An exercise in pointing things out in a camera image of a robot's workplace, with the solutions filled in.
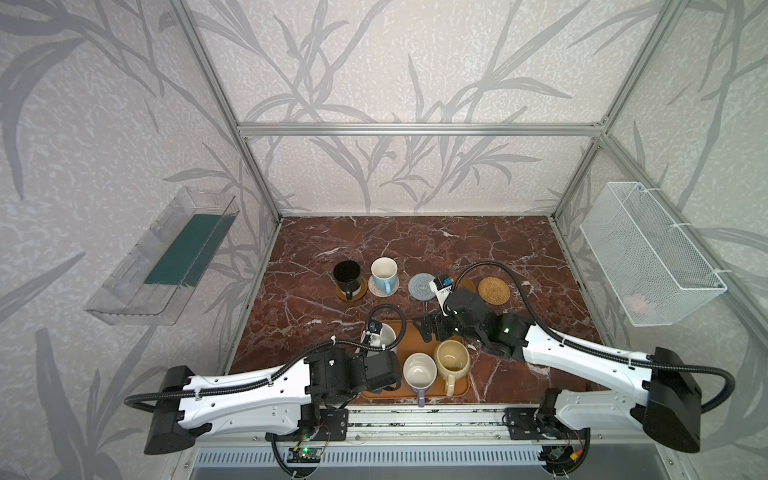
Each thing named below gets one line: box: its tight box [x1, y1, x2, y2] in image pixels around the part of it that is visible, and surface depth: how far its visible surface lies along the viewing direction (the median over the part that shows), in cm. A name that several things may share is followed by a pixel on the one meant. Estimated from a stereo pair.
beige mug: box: [434, 339, 471, 397], surface depth 78 cm
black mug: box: [333, 260, 362, 300], surface depth 95 cm
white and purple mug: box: [402, 352, 438, 408], surface depth 78 cm
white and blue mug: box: [371, 256, 398, 295], surface depth 94 cm
